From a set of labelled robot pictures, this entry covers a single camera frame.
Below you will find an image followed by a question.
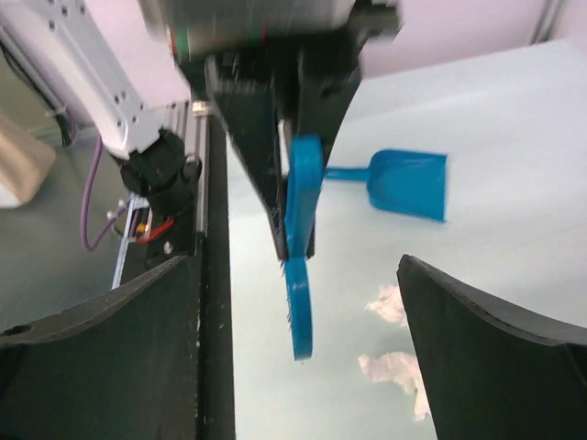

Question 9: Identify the aluminium corner post right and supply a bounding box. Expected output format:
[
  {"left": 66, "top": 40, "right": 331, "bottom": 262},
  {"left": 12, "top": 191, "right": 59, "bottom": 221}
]
[{"left": 529, "top": 0, "right": 569, "bottom": 45}]

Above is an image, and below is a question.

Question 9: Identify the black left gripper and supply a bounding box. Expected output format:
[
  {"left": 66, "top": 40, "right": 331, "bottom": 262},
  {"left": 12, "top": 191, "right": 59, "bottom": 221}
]
[{"left": 139, "top": 1, "right": 403, "bottom": 260}]

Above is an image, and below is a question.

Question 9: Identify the white paper scrap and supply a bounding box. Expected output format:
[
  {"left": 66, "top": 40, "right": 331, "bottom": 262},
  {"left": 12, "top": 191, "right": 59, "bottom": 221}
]
[
  {"left": 365, "top": 285, "right": 408, "bottom": 327},
  {"left": 358, "top": 352, "right": 431, "bottom": 422}
]

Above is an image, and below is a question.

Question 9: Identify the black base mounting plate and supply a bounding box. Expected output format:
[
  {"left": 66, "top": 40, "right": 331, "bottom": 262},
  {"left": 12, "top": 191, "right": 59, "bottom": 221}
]
[{"left": 157, "top": 116, "right": 236, "bottom": 439}]

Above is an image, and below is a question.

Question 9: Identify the blue plastic hand brush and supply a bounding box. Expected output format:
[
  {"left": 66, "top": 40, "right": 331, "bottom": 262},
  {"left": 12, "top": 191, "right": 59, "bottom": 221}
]
[{"left": 284, "top": 136, "right": 324, "bottom": 361}]

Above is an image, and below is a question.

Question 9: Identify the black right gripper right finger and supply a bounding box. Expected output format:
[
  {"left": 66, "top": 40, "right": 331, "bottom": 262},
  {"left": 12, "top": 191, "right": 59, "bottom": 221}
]
[{"left": 397, "top": 255, "right": 586, "bottom": 439}]

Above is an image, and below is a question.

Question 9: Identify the blue plastic dustpan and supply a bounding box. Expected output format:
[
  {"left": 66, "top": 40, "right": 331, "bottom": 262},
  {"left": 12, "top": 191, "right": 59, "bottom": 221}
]
[{"left": 325, "top": 149, "right": 448, "bottom": 223}]

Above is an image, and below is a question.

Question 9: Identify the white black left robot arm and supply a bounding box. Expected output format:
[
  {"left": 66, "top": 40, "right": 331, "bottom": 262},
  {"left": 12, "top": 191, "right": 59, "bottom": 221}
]
[{"left": 1, "top": 1, "right": 401, "bottom": 259}]

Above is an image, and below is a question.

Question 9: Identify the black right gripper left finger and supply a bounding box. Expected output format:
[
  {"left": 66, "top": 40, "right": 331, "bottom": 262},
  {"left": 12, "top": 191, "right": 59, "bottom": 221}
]
[{"left": 1, "top": 258, "right": 191, "bottom": 439}]

